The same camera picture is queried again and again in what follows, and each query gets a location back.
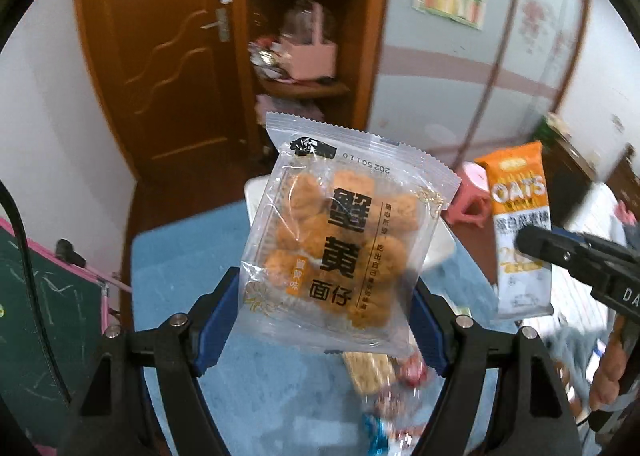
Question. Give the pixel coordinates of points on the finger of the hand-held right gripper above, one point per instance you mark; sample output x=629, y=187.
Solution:
x=545, y=246

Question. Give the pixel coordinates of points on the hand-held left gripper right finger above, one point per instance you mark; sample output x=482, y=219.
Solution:
x=432, y=346

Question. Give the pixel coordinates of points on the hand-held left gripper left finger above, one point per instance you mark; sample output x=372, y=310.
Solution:
x=212, y=331

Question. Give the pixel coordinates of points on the orange and white oat bar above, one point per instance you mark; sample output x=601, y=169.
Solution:
x=520, y=186

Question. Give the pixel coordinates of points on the white plastic bin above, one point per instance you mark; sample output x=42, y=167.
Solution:
x=441, y=246

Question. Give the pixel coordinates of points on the clear packet of orange snacks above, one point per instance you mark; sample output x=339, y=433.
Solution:
x=340, y=236

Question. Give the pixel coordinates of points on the person's right hand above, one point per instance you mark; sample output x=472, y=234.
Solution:
x=607, y=376

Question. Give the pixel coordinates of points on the red and white candy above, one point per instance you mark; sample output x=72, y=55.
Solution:
x=412, y=371

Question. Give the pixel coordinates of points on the dark wooden cabinet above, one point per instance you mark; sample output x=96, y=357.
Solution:
x=575, y=176

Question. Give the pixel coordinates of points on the pink toy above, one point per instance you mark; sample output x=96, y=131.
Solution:
x=626, y=212

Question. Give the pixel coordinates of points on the pink plastic stool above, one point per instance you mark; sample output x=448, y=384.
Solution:
x=470, y=206

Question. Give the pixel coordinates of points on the blue plush table cloth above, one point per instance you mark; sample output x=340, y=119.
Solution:
x=280, y=401

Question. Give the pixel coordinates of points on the blue wrapped candy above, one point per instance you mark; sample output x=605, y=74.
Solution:
x=376, y=433

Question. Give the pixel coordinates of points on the green bag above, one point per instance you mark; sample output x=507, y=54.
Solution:
x=550, y=131

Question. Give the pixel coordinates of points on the black easel knob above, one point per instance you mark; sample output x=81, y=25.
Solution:
x=70, y=251

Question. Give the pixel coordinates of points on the grey sliding wardrobe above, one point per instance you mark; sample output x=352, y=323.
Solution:
x=525, y=61

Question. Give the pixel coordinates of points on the folded pink cloths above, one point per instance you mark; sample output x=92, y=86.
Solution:
x=280, y=108

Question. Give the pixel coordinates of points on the wooden corner shelf unit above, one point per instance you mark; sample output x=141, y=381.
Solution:
x=370, y=36

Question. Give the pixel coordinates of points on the brown wooden door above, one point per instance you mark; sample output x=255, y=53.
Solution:
x=165, y=61

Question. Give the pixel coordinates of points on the pile of small packets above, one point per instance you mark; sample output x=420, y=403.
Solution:
x=265, y=58

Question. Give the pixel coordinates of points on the green chalkboard with pink frame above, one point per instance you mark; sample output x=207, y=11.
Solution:
x=60, y=336

